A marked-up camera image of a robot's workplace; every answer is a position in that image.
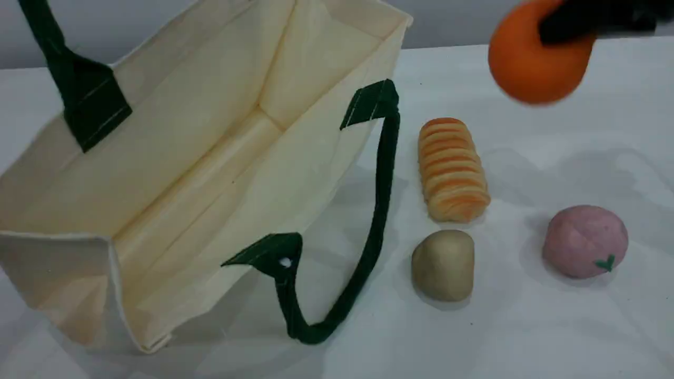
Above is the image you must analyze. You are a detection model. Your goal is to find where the orange fruit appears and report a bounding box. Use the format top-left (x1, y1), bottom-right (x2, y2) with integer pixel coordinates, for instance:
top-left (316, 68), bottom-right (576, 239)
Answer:
top-left (488, 0), bottom-right (598, 105)

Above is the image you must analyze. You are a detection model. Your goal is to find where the pink peach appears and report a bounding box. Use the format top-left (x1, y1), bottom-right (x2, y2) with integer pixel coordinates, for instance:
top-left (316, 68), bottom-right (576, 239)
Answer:
top-left (542, 205), bottom-right (629, 278)

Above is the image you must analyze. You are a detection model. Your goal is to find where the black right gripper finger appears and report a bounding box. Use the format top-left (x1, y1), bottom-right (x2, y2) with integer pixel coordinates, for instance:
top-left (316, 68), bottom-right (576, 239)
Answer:
top-left (537, 0), bottom-right (674, 45)

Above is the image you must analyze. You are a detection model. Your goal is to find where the white bag with green handles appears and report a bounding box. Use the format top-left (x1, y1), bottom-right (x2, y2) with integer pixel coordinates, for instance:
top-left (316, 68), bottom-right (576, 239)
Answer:
top-left (0, 0), bottom-right (414, 353)

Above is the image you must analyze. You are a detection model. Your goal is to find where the golden ridged bread roll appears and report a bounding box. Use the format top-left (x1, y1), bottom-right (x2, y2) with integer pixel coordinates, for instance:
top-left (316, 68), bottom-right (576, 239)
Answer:
top-left (419, 117), bottom-right (491, 223)

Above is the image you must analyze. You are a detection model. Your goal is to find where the beige oval potato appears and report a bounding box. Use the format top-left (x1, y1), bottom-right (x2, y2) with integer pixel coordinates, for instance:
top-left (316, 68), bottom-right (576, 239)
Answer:
top-left (412, 230), bottom-right (475, 302)

